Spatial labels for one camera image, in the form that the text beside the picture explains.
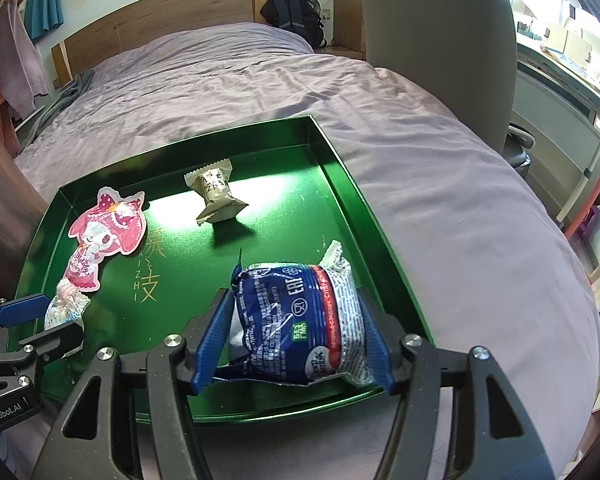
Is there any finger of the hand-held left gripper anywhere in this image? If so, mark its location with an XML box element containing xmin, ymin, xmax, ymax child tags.
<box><xmin>17</xmin><ymin>320</ymin><xmax>86</xmax><ymax>362</ymax></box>
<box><xmin>0</xmin><ymin>292</ymin><xmax>57</xmax><ymax>331</ymax></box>

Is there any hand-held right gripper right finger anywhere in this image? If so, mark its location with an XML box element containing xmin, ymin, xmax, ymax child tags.
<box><xmin>355</xmin><ymin>287</ymin><xmax>561</xmax><ymax>480</ymax></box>

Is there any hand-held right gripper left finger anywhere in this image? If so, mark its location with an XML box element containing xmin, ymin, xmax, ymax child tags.
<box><xmin>30</xmin><ymin>287</ymin><xmax>238</xmax><ymax>480</ymax></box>

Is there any pastel marshmallow packet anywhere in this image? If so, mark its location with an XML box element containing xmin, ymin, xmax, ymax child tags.
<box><xmin>44</xmin><ymin>277</ymin><xmax>91</xmax><ymax>333</ymax></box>

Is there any blue and white snack packet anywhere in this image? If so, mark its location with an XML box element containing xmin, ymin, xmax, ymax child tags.
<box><xmin>215</xmin><ymin>240</ymin><xmax>381</xmax><ymax>388</ymax></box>

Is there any pink cartoon character packet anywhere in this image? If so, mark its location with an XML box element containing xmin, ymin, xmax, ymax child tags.
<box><xmin>62</xmin><ymin>187</ymin><xmax>147</xmax><ymax>293</ymax></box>

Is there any beige green pastry packet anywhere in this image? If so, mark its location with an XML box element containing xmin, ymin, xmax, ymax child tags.
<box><xmin>184</xmin><ymin>158</ymin><xmax>250</xmax><ymax>226</ymax></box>

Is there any green tray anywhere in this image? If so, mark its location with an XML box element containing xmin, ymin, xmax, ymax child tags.
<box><xmin>6</xmin><ymin>115</ymin><xmax>436</xmax><ymax>427</ymax></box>

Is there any grey green cloth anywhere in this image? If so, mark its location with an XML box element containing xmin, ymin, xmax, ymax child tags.
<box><xmin>17</xmin><ymin>69</ymin><xmax>97</xmax><ymax>148</ymax></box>

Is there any mauve cloth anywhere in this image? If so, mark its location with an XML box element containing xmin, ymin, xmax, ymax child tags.
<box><xmin>0</xmin><ymin>0</ymin><xmax>51</xmax><ymax>116</ymax></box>

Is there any teal curtain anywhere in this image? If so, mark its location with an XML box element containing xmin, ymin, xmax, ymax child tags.
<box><xmin>24</xmin><ymin>0</ymin><xmax>65</xmax><ymax>43</ymax></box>

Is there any wooden nightstand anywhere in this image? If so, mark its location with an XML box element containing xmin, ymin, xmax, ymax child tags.
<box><xmin>314</xmin><ymin>0</ymin><xmax>368</xmax><ymax>61</ymax></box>

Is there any black backpack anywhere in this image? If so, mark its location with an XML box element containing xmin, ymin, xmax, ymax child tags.
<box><xmin>260</xmin><ymin>0</ymin><xmax>327</xmax><ymax>51</ymax></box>

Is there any wooden headboard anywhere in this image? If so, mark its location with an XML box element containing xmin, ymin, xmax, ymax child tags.
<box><xmin>51</xmin><ymin>0</ymin><xmax>271</xmax><ymax>86</ymax></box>

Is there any grey chair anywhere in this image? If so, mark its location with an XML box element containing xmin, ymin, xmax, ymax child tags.
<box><xmin>358</xmin><ymin>0</ymin><xmax>533</xmax><ymax>181</ymax></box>

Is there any cardboard box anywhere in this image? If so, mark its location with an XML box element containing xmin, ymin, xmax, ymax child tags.
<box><xmin>545</xmin><ymin>25</ymin><xmax>593</xmax><ymax>63</ymax></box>

